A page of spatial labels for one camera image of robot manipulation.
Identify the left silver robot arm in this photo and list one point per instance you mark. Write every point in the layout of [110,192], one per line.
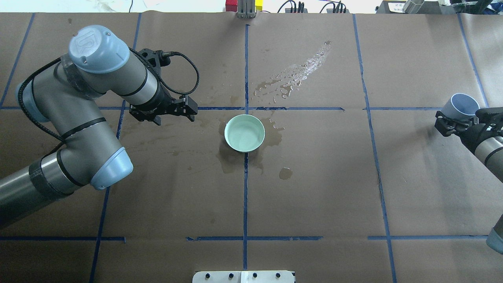
[60,99]

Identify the white pedestal column base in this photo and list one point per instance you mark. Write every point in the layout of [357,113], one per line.
[254,276]

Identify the aluminium frame post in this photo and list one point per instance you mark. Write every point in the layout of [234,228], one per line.
[246,9]

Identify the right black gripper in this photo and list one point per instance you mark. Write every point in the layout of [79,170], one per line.
[470,134]

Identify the mint green bowl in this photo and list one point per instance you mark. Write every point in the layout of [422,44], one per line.
[244,133]

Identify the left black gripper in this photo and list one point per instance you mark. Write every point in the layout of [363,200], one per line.
[162,103]

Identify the red blue yellow blocks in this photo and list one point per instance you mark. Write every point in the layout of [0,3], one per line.
[231,5]

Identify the small metal cup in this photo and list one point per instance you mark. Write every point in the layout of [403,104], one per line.
[412,6]

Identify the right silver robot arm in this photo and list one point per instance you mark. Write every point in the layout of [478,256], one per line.
[490,153]

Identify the light blue cup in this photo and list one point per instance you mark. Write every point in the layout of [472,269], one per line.
[460,107]

